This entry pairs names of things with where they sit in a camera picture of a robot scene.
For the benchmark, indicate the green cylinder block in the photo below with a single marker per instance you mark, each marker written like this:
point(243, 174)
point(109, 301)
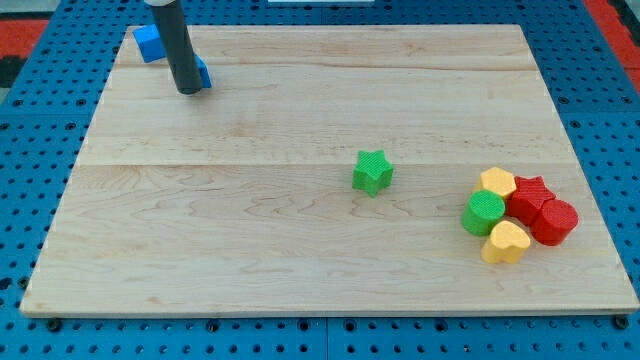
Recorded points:
point(482, 212)

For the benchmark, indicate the red star block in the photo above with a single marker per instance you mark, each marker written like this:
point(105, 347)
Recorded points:
point(526, 202)

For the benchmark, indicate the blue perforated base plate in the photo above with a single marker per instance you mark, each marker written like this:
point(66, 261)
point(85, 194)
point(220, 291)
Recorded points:
point(48, 109)

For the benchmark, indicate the yellow hexagon block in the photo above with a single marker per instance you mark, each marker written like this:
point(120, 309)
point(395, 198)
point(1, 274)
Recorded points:
point(498, 181)

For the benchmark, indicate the blue block behind rod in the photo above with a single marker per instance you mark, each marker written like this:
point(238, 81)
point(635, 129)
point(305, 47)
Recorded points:
point(204, 73)

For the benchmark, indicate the red cylinder block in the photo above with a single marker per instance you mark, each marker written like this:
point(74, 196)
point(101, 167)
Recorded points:
point(555, 221)

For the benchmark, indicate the yellow heart block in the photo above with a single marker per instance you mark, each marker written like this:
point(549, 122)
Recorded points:
point(507, 242)

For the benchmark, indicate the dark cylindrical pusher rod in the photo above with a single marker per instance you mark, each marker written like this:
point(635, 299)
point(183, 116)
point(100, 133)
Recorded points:
point(170, 22)

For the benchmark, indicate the wooden board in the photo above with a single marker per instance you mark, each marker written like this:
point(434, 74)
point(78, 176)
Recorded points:
point(237, 201)

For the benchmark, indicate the green star block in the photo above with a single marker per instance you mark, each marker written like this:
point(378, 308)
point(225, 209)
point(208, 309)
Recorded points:
point(372, 172)

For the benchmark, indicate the blue cube block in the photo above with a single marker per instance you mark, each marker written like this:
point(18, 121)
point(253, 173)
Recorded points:
point(149, 43)

